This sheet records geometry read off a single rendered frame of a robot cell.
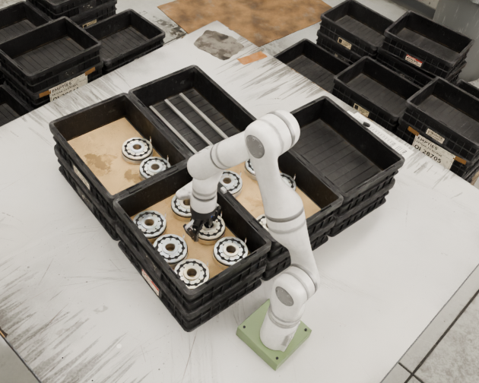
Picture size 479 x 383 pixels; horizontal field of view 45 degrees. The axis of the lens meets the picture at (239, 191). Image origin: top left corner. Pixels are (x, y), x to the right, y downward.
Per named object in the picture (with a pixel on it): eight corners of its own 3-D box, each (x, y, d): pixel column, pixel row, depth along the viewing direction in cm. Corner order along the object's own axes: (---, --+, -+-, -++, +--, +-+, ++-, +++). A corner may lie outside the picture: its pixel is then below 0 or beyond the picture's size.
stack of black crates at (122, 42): (132, 58, 340) (130, 7, 315) (166, 83, 328) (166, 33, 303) (76, 86, 319) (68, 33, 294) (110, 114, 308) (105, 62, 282)
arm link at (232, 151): (228, 130, 146) (204, 145, 141) (290, 100, 123) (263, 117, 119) (246, 162, 147) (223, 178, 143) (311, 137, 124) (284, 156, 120)
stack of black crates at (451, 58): (448, 108, 338) (480, 42, 304) (418, 134, 321) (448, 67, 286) (388, 73, 355) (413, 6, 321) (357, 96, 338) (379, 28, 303)
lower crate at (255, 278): (264, 286, 183) (269, 264, 174) (187, 337, 169) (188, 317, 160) (190, 204, 201) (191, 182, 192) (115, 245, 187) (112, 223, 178)
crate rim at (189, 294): (273, 248, 167) (274, 244, 166) (188, 302, 153) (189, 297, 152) (192, 165, 186) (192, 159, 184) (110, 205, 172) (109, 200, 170)
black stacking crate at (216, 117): (258, 149, 207) (262, 125, 198) (191, 183, 193) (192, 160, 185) (193, 88, 225) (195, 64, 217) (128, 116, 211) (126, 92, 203)
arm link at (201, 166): (179, 163, 151) (202, 152, 140) (203, 147, 156) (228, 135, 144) (192, 185, 152) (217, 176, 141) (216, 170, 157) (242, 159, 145)
